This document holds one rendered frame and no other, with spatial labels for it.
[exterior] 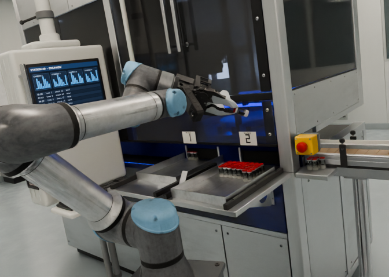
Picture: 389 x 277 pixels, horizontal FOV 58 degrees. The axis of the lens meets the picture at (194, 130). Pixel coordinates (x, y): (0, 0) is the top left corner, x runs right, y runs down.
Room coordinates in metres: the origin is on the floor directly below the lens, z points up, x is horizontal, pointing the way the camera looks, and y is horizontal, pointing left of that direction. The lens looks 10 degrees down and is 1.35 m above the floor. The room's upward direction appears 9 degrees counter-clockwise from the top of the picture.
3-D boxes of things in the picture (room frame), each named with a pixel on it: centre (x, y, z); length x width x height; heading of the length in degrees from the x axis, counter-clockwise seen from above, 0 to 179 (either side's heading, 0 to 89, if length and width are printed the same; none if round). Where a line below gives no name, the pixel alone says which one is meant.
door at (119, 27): (1.86, 0.17, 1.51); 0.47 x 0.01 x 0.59; 48
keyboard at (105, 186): (1.71, 0.52, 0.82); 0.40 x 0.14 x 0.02; 138
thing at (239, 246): (2.42, 0.07, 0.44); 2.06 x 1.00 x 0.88; 48
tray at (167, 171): (1.65, 0.09, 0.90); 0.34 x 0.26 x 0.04; 138
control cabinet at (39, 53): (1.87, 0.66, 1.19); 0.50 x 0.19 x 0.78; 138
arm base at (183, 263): (0.87, 0.13, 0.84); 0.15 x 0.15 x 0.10
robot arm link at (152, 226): (0.88, 0.14, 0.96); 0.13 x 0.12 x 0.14; 53
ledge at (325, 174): (1.37, -0.47, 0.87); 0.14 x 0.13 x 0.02; 138
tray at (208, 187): (1.34, -0.09, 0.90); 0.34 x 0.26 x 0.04; 138
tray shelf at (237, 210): (1.49, 0.01, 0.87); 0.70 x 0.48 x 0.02; 48
